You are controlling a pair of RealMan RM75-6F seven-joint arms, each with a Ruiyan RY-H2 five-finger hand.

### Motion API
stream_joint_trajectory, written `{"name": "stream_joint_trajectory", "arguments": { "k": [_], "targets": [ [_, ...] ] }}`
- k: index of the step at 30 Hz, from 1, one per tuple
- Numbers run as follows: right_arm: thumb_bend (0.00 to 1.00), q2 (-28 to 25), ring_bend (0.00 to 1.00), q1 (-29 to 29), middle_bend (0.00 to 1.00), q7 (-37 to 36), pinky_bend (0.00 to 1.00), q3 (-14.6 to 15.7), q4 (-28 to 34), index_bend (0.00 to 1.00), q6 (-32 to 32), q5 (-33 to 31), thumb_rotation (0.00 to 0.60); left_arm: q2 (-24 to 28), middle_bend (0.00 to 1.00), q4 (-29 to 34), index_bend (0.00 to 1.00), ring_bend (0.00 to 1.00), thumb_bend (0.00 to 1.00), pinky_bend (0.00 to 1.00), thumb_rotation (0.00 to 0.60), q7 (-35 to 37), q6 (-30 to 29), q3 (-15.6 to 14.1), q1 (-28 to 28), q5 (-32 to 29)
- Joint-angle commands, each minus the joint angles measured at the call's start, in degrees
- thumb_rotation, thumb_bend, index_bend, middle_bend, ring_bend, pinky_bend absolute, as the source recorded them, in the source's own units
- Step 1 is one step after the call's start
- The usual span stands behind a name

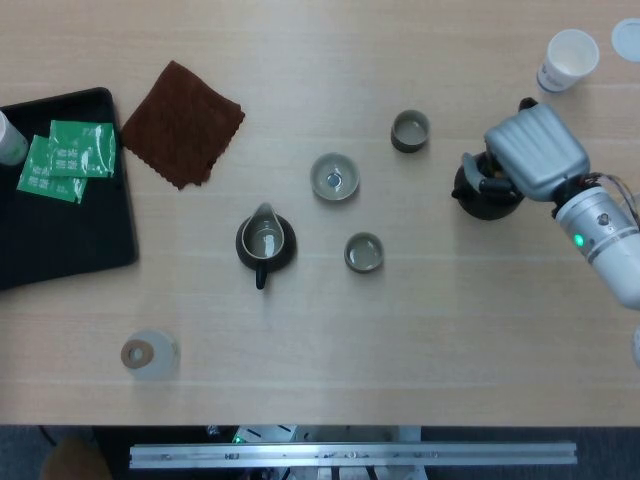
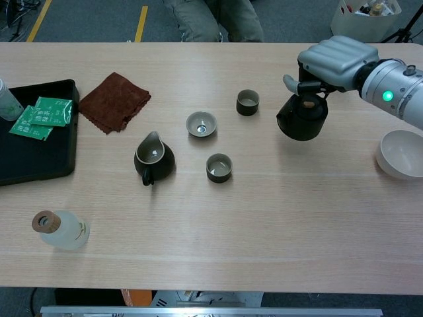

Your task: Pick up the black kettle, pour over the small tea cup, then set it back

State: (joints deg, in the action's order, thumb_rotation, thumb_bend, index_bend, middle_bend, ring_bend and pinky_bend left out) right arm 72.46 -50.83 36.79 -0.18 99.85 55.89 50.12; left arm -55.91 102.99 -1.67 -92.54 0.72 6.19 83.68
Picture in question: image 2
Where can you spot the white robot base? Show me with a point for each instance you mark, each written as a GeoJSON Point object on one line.
{"type": "Point", "coordinates": [211, 297]}

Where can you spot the white storage bin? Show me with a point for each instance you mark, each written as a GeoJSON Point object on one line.
{"type": "Point", "coordinates": [360, 23]}

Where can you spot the black plastic tray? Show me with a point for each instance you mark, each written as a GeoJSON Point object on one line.
{"type": "Point", "coordinates": [33, 158]}

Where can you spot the grey tea bowl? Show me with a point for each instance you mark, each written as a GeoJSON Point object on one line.
{"type": "Point", "coordinates": [195, 123]}

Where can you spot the dark ceramic teacup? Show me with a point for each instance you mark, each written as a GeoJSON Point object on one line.
{"type": "Point", "coordinates": [218, 176]}
{"type": "Point", "coordinates": [247, 109]}

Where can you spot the person in grey trousers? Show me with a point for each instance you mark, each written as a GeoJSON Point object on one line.
{"type": "Point", "coordinates": [205, 20]}

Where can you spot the aluminium rail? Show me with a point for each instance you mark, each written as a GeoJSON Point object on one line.
{"type": "Point", "coordinates": [198, 312]}

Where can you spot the white frosted bottle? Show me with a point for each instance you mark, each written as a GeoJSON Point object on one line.
{"type": "Point", "coordinates": [8, 105]}

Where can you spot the dark ceramic pitcher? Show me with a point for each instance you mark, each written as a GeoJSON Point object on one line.
{"type": "Point", "coordinates": [163, 168]}

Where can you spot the black teapot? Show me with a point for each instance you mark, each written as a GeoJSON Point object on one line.
{"type": "Point", "coordinates": [300, 125]}

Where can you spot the orange plastic part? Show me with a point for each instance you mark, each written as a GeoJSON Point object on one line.
{"type": "Point", "coordinates": [135, 297]}

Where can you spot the brown cloth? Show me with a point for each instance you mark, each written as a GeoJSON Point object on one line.
{"type": "Point", "coordinates": [112, 102]}

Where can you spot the frosted jar with wooden lid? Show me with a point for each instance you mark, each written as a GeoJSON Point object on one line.
{"type": "Point", "coordinates": [66, 232]}

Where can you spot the beige bowl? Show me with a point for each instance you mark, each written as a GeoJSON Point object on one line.
{"type": "Point", "coordinates": [403, 155]}

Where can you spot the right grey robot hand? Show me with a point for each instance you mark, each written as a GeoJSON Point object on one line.
{"type": "Point", "coordinates": [337, 59]}

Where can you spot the green tea packet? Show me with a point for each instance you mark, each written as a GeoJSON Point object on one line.
{"type": "Point", "coordinates": [26, 129]}
{"type": "Point", "coordinates": [53, 112]}

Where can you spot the black tripod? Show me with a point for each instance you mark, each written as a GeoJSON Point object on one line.
{"type": "Point", "coordinates": [402, 32]}

